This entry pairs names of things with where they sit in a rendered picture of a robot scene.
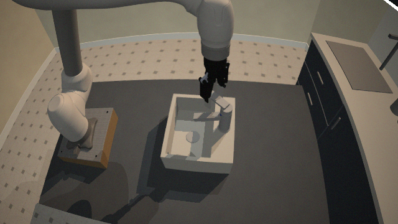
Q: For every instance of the beige rectangular sink basin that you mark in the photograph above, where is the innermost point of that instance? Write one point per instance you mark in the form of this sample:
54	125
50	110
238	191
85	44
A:
198	146

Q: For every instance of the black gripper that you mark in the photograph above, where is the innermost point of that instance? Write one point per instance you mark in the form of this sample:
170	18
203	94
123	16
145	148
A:
214	70

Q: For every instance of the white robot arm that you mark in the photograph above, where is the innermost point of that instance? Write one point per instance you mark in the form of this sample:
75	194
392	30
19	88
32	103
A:
66	110

